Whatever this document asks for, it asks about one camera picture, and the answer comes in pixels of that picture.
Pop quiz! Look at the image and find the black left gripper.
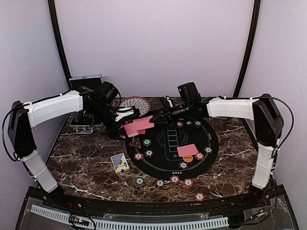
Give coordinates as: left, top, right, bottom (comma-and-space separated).
88, 103, 129, 140

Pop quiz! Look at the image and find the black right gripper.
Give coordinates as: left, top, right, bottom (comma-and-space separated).
151, 101, 192, 127

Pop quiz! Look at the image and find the red chip mat top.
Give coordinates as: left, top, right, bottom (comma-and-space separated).
177, 121, 184, 127

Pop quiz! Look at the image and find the red chip mat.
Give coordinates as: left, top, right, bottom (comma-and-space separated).
177, 121, 184, 127
195, 152, 204, 161
134, 153, 144, 161

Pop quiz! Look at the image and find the face up red card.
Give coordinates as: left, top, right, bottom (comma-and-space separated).
132, 115, 154, 130

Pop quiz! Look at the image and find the orange big blind button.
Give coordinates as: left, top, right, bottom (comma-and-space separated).
182, 156, 194, 163

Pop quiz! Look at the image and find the black chip mat front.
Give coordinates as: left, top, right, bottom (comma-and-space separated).
179, 161, 188, 169

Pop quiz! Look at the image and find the red playing card deck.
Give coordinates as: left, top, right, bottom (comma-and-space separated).
119, 123, 139, 138

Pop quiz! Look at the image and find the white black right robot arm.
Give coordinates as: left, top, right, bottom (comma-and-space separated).
150, 82, 285, 189

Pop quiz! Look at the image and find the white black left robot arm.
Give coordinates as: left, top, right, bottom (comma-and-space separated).
7, 81, 132, 209

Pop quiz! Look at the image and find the patterned ceramic plate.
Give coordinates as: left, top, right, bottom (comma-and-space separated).
120, 96, 151, 116

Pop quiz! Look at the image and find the aluminium poker chip case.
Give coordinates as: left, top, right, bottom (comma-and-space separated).
69, 74, 103, 134

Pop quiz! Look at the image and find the triangular all in button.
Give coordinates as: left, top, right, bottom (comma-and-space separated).
129, 138, 141, 149

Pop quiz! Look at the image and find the round black poker mat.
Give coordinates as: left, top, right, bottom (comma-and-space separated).
126, 116, 219, 181

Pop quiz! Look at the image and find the yellow card box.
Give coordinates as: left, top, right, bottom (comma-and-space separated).
111, 153, 130, 174

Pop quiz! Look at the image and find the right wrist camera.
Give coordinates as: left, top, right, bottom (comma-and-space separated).
161, 96, 174, 108

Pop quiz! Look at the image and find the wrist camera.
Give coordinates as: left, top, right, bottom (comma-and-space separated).
115, 106, 140, 122
161, 96, 174, 108

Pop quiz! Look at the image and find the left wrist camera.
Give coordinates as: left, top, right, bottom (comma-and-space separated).
115, 106, 140, 122

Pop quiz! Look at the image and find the white cable duct strip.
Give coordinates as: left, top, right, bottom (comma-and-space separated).
30, 205, 229, 230

